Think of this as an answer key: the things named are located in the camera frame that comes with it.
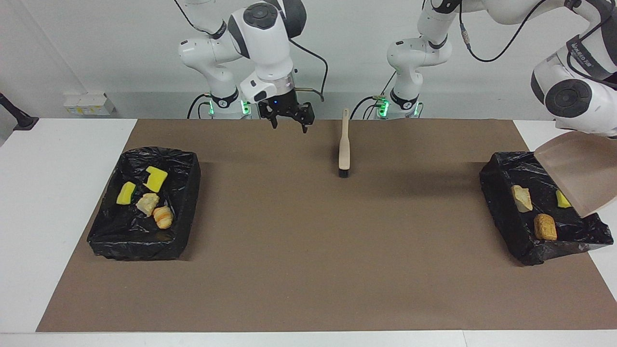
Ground beige hand brush black bristles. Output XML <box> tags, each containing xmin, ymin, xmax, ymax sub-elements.
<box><xmin>338</xmin><ymin>108</ymin><xmax>352</xmax><ymax>178</ymax></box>

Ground large yellow sponge piece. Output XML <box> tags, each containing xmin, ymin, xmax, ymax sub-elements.
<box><xmin>144</xmin><ymin>166</ymin><xmax>168</xmax><ymax>192</ymax></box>

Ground striped orange croissant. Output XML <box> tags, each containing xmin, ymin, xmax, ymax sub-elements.
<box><xmin>153</xmin><ymin>206</ymin><xmax>174</xmax><ymax>229</ymax></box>

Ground pale bread chunk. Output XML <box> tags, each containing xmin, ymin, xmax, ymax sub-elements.
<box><xmin>136</xmin><ymin>193</ymin><xmax>160</xmax><ymax>216</ymax></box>
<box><xmin>510</xmin><ymin>185</ymin><xmax>534</xmax><ymax>213</ymax></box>

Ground green and yellow sponge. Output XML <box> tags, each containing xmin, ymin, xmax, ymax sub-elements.
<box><xmin>117</xmin><ymin>182</ymin><xmax>140</xmax><ymax>205</ymax></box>

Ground brown oval bread roll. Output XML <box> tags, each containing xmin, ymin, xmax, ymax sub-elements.
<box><xmin>533</xmin><ymin>214</ymin><xmax>558</xmax><ymax>241</ymax></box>

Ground beige plastic dustpan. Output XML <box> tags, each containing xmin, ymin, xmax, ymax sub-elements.
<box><xmin>534</xmin><ymin>131</ymin><xmax>617</xmax><ymax>218</ymax></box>

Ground bin lined with black bag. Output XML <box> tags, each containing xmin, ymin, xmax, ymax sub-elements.
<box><xmin>87</xmin><ymin>147</ymin><xmax>201</xmax><ymax>261</ymax></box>
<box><xmin>479</xmin><ymin>150</ymin><xmax>614</xmax><ymax>266</ymax></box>

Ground brown table mat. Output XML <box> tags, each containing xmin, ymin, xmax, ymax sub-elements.
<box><xmin>36</xmin><ymin>119</ymin><xmax>617</xmax><ymax>333</ymax></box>

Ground black stand foot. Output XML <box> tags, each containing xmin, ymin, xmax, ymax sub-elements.
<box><xmin>0</xmin><ymin>92</ymin><xmax>39</xmax><ymax>132</ymax></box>

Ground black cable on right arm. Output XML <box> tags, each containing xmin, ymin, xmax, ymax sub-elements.
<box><xmin>173</xmin><ymin>0</ymin><xmax>329</xmax><ymax>103</ymax></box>

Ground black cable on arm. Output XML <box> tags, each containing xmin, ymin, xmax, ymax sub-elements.
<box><xmin>173</xmin><ymin>0</ymin><xmax>329</xmax><ymax>103</ymax></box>
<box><xmin>457</xmin><ymin>0</ymin><xmax>617</xmax><ymax>92</ymax></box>

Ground black base power cable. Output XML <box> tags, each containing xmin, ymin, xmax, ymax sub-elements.
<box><xmin>349</xmin><ymin>72</ymin><xmax>398</xmax><ymax>120</ymax></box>
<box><xmin>187</xmin><ymin>93</ymin><xmax>261</xmax><ymax>120</ymax></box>

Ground white wall socket strip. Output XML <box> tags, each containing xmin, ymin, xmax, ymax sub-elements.
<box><xmin>63</xmin><ymin>93</ymin><xmax>115</xmax><ymax>116</ymax></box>

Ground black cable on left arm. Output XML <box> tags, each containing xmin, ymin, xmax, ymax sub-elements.
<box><xmin>457</xmin><ymin>0</ymin><xmax>617</xmax><ymax>92</ymax></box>

